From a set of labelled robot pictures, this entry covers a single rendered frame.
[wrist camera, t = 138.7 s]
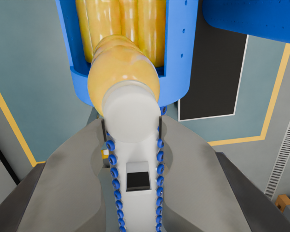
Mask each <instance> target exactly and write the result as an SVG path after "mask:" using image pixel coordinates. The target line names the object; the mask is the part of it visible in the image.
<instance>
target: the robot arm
mask: <svg viewBox="0 0 290 232"><path fill-rule="evenodd" d="M159 139H162V141H163V142H164V150H163V162H164V163H165V164H166V166H167V167H168V169H169V171H168V172H167V174H166V175H165V176H164V180H163V201H162V210H163V226H164V228H165V230H166V231H167V232H290V222H289V221H288V219H287V218H286V217H285V215H284V214H283V213H282V212H281V211H280V210H279V208H278V207H277V206H276V205H275V204H274V203H273V202H272V201H271V200H270V199H269V198H268V197H267V196H266V195H265V194H264V193H263V192H262V191H261V190H260V189H259V188H258V187H257V186H256V185H255V184H254V183H253V182H252V181H251V180H250V179H249V178H248V177H247V176H246V175H245V174H244V173H243V172H242V171H241V170H240V169H239V168H238V167H237V166H236V165H235V164H234V163H233V162H232V161H231V160H230V159H229V158H228V157H227V156H226V155H225V154H224V153H223V152H217V151H216V150H215V149H214V148H213V147H212V146H211V145H210V144H209V143H208V142H207V141H205V140H204V139H203V138H202V137H200V136H199V135H198V134H196V133H195V132H193V131H192V130H190V129H188V128H187V127H185V126H184V125H182V124H180V123H179V122H177V121H176V120H174V119H173V118H171V117H169V116H167V115H162V116H159ZM104 142H107V133H106V128H105V123H104V119H103V118H98V119H95V120H93V121H92V122H91V123H89V124H88V125H86V126H85V127H84V128H83V129H81V130H80V131H79V132H77V133H76V134H74V135H73V136H71V137H70V138H69V139H68V140H66V141H65V142H64V143H63V144H61V145H60V146H59V147H58V148H57V149H56V150H55V151H54V152H53V153H52V154H51V155H50V157H49V158H48V159H47V160H46V161H45V162H44V163H38V164H36V165H35V167H34V168H33V169H32V170H31V171H30V172H29V173H28V174H27V175H26V176H25V178H24V179H23V180H22V181H21V182H20V183H19V184H18V185H17V186H16V188H15V189H14V190H13V191H12V192H11V193H10V194H9V195H8V196H7V197H6V199H5V200H4V201H3V202H2V203H1V204H0V232H105V231H106V206H105V202H104V196H103V191H102V186H101V182H100V180H99V179H98V178H97V176H98V174H99V172H100V170H101V168H102V167H103V159H102V153H101V148H102V146H103V144H104Z"/></svg>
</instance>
